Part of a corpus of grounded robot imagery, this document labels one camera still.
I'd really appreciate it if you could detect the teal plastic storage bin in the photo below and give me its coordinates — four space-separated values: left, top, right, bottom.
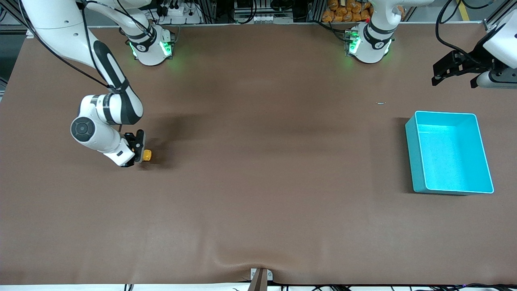
405 110 495 196

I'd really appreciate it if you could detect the orange packets pile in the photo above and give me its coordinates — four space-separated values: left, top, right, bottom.
322 0 405 23

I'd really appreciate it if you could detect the brown table mat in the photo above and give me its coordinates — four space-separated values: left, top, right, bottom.
0 23 517 285

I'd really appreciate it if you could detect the white power strip with plugs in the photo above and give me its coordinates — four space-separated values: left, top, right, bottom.
160 0 202 25

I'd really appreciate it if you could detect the grey metal table clamp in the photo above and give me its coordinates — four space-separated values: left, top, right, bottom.
248 268 274 291

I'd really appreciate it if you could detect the small white connector block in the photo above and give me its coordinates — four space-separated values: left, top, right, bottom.
251 14 294 23

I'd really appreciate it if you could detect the aluminium frame post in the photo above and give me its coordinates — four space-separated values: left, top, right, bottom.
0 0 35 39
483 8 511 33

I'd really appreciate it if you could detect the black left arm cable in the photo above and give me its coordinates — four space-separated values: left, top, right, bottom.
435 0 492 62

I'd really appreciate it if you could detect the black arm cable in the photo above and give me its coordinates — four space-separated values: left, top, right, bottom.
18 0 156 90
435 0 492 62

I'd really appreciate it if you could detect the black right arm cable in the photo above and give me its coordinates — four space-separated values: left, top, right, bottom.
18 0 156 90

